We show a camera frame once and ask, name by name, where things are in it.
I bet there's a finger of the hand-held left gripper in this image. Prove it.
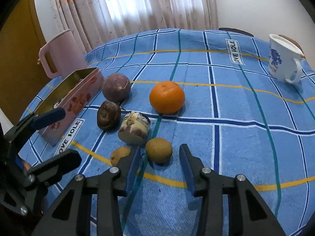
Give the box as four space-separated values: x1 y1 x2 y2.
28 149 82 185
4 108 66 144

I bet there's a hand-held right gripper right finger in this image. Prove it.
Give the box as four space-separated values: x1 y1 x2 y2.
179 143 287 236

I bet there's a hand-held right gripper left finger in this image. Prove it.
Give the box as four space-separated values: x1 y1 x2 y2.
31 146 142 236

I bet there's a large brown longan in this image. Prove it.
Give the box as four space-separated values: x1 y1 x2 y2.
145 138 173 164

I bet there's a pink floral tin box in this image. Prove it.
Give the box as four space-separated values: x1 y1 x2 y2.
34 67 105 147

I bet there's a small brown longan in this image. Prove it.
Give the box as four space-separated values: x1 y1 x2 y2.
110 147 131 166

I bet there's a blue checked tablecloth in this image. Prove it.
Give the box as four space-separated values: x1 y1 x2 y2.
18 28 315 236

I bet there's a wooden door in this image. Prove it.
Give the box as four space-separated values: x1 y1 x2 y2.
0 0 47 126

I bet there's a pink plastic pitcher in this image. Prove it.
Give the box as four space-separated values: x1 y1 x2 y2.
38 29 88 79

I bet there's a purple passion fruit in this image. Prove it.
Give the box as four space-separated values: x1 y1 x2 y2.
102 73 131 104

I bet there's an orange tangerine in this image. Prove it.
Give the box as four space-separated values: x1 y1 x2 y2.
149 81 185 115

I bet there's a white mug with blue print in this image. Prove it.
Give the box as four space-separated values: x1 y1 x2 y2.
267 34 306 84

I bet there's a pink floral curtain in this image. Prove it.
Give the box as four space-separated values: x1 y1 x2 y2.
47 0 218 54

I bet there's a dark chair back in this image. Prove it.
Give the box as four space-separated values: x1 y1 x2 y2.
219 28 254 37

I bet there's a brown wooden chair back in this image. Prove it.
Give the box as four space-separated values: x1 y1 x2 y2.
278 35 306 59

